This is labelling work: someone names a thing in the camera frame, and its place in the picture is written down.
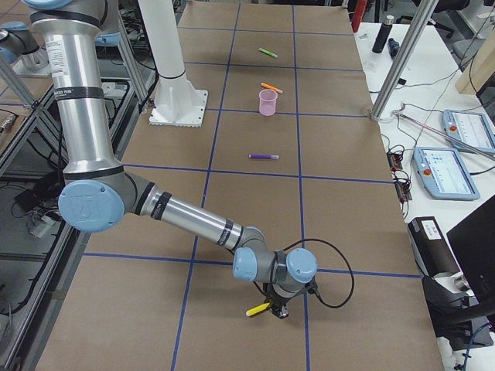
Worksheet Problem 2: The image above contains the yellow marker pen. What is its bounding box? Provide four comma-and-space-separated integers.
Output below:
245, 302, 271, 318

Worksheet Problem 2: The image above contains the black water bottle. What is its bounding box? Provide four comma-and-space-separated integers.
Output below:
372, 15, 394, 54

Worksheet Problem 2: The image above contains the white side desk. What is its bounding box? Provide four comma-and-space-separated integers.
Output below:
353, 21, 495, 371

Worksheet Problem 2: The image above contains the far blue teach pendant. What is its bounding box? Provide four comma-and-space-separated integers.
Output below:
442, 110, 494, 154

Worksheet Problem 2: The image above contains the orange marker pen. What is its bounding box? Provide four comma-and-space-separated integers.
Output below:
260, 82, 284, 94

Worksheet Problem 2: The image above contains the green marker pen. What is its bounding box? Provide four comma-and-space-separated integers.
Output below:
258, 47, 278, 59

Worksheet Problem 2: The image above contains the black computer monitor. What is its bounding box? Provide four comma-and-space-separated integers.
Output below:
447, 196, 495, 302

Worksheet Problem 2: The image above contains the near blue teach pendant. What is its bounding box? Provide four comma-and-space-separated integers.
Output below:
413, 147, 480, 201

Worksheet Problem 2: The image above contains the blue teach pendant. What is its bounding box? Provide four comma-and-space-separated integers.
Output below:
413, 147, 480, 201
442, 110, 494, 154

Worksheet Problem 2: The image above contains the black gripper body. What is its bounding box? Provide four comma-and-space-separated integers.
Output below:
263, 283, 294, 311

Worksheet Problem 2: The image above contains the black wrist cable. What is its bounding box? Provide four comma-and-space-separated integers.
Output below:
252, 238, 355, 309

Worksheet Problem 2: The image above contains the purple marker pen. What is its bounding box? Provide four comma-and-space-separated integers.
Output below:
248, 154, 280, 161

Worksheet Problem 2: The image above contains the aluminium frame post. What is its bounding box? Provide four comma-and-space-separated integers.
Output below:
370, 0, 439, 121

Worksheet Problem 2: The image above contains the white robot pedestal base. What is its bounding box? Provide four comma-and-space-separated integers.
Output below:
141, 1, 208, 128

